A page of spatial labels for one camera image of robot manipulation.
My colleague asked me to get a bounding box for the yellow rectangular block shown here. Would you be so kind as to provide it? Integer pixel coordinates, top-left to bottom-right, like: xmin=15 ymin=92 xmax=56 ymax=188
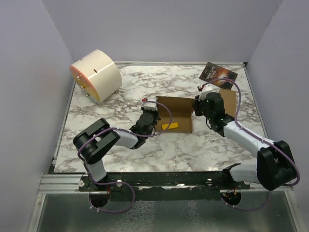
xmin=161 ymin=122 xmax=179 ymax=130

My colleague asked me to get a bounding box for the brown cardboard box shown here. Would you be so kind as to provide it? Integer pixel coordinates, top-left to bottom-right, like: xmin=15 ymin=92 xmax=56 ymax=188
xmin=155 ymin=96 xmax=194 ymax=133

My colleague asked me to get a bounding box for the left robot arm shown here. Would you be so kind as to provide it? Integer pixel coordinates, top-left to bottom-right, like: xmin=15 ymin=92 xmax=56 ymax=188
xmin=73 ymin=103 xmax=160 ymax=191

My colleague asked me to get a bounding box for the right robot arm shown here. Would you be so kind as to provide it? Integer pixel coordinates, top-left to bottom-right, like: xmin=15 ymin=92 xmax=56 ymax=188
xmin=193 ymin=92 xmax=300 ymax=191

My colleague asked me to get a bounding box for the small folded cardboard box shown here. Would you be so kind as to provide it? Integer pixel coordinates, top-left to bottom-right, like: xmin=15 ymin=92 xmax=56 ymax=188
xmin=219 ymin=88 xmax=237 ymax=117

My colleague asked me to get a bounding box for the dark book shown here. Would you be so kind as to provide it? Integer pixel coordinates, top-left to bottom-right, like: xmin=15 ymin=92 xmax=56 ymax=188
xmin=199 ymin=62 xmax=238 ymax=90

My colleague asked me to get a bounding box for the cream cylindrical drum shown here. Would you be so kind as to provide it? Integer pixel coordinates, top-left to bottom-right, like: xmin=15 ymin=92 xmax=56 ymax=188
xmin=70 ymin=49 xmax=122 ymax=104

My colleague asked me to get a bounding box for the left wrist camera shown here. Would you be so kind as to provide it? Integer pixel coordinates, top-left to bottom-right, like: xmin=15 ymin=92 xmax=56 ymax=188
xmin=142 ymin=97 xmax=157 ymax=111

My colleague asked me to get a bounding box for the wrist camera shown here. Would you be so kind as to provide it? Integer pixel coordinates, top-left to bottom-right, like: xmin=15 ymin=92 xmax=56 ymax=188
xmin=197 ymin=84 xmax=213 ymax=101
xmin=142 ymin=97 xmax=157 ymax=111

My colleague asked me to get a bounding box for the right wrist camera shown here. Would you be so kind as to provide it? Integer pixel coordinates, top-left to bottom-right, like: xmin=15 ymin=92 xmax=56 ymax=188
xmin=197 ymin=84 xmax=213 ymax=101

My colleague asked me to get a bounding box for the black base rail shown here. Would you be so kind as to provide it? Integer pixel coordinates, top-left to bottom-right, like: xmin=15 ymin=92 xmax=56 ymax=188
xmin=79 ymin=171 xmax=250 ymax=202

